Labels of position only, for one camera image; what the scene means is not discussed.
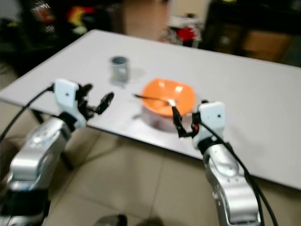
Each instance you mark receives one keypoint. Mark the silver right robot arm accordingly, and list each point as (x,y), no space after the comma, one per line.
(230,183)

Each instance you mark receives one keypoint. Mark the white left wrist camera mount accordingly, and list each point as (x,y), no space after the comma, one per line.
(66,94)

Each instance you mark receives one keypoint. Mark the metal fork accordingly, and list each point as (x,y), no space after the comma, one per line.
(150,98)

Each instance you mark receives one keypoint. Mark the red and white item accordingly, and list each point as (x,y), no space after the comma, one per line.
(186,34)

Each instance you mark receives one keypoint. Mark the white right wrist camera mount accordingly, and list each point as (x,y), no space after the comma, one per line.
(211,117)

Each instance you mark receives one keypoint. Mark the dark wooden cabinet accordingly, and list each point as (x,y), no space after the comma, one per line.
(254,28)

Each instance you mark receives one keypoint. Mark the grey cup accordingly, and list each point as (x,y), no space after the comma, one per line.
(119,71)

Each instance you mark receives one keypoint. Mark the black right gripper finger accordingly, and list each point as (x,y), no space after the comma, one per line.
(204,101)
(176,120)

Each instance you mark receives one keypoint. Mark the orange bowl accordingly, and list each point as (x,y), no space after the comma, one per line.
(169,90)

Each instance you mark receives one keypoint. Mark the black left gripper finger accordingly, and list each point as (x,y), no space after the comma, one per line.
(107,100)
(87,88)

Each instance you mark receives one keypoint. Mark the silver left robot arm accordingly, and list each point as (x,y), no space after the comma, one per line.
(33,160)

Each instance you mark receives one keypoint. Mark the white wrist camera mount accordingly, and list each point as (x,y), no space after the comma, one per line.
(211,117)
(66,94)

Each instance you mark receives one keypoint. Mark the red and yellow item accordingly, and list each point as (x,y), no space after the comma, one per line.
(80,14)

